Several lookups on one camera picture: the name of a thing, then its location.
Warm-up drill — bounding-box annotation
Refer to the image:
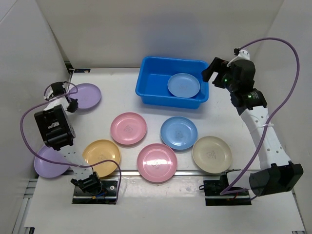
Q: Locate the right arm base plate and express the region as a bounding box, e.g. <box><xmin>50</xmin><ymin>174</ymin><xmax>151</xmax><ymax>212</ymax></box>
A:
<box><xmin>199</xmin><ymin>180</ymin><xmax>252</xmax><ymax>206</ymax></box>

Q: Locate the yellow plate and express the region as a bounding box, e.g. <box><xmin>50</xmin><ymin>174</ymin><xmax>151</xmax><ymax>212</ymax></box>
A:
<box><xmin>82</xmin><ymin>139</ymin><xmax>121</xmax><ymax>178</ymax></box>

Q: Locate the blue plastic bin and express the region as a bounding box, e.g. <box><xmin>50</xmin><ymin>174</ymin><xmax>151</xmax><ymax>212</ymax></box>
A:
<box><xmin>136</xmin><ymin>56</ymin><xmax>209</xmax><ymax>109</ymax></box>

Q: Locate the light blue plate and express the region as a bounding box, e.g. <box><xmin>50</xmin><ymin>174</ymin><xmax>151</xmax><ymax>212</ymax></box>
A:
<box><xmin>167</xmin><ymin>73</ymin><xmax>200</xmax><ymax>98</ymax></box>

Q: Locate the pink plate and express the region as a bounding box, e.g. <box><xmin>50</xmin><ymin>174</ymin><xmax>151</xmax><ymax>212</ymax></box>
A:
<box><xmin>136</xmin><ymin>143</ymin><xmax>177</xmax><ymax>183</ymax></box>
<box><xmin>110</xmin><ymin>112</ymin><xmax>147</xmax><ymax>145</ymax></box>

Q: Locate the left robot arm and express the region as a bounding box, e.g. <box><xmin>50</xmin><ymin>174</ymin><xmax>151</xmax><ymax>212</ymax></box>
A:
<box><xmin>34</xmin><ymin>82</ymin><xmax>103</xmax><ymax>195</ymax></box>

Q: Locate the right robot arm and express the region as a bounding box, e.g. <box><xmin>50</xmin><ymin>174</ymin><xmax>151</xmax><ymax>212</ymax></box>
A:
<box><xmin>201</xmin><ymin>57</ymin><xmax>303</xmax><ymax>197</ymax></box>

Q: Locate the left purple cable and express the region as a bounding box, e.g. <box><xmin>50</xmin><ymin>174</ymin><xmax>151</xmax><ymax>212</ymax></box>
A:
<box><xmin>19</xmin><ymin>81</ymin><xmax>122</xmax><ymax>195</ymax></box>

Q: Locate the cream plate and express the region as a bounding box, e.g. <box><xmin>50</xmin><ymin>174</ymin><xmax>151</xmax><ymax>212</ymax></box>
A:
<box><xmin>192</xmin><ymin>136</ymin><xmax>233</xmax><ymax>174</ymax></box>

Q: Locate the purple plate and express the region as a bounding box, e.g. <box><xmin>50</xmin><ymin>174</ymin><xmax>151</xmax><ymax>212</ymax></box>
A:
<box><xmin>34</xmin><ymin>146</ymin><xmax>69</xmax><ymax>178</ymax></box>
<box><xmin>70</xmin><ymin>83</ymin><xmax>102</xmax><ymax>112</ymax></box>

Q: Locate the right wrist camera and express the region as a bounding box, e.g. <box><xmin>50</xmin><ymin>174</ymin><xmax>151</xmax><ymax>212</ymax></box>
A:
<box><xmin>234</xmin><ymin>48</ymin><xmax>250</xmax><ymax>60</ymax></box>

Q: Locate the pink plate front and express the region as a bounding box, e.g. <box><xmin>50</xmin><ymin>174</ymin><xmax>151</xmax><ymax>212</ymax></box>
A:
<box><xmin>136</xmin><ymin>143</ymin><xmax>177</xmax><ymax>183</ymax></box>

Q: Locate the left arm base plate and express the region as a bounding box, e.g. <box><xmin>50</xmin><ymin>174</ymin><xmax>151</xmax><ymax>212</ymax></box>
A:
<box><xmin>72</xmin><ymin>179</ymin><xmax>119</xmax><ymax>205</ymax></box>

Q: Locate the left aluminium rail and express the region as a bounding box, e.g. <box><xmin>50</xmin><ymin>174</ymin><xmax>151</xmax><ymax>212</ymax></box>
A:
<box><xmin>12</xmin><ymin>70</ymin><xmax>74</xmax><ymax>234</ymax></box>

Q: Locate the pink plate back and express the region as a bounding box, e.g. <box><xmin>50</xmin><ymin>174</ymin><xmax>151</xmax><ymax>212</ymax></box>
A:
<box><xmin>110</xmin><ymin>112</ymin><xmax>147</xmax><ymax>145</ymax></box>

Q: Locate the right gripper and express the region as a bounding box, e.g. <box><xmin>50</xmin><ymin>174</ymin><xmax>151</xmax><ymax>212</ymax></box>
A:
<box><xmin>201</xmin><ymin>58</ymin><xmax>237</xmax><ymax>94</ymax></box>

